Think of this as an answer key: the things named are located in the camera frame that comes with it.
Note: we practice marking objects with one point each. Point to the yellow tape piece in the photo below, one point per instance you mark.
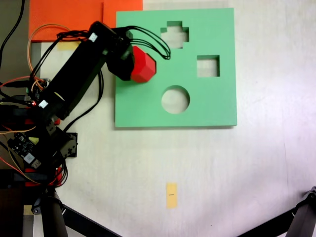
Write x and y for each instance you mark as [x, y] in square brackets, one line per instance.
[34, 140]
[27, 209]
[66, 46]

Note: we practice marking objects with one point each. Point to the red base clamp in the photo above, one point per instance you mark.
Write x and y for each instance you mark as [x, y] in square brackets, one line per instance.
[29, 121]
[58, 176]

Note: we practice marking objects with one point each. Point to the black power circuit board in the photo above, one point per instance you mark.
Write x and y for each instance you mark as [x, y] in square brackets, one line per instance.
[22, 148]

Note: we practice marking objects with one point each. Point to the yellow tape with black mark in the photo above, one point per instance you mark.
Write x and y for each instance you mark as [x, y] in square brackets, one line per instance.
[171, 196]

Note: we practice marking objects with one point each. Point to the black table clamp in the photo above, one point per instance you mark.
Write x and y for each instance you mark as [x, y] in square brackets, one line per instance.
[10, 113]
[27, 177]

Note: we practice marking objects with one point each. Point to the green shape-sorting board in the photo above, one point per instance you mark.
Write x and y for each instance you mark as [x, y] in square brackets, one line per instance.
[209, 103]

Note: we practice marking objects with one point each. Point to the black tripod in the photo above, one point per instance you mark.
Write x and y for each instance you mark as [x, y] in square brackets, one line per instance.
[303, 219]
[53, 217]

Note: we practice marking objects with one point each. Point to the red octagonal block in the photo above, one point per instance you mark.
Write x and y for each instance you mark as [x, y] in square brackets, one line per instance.
[144, 66]

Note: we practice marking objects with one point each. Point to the small controller circuit board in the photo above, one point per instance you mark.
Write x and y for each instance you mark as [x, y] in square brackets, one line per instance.
[30, 90]

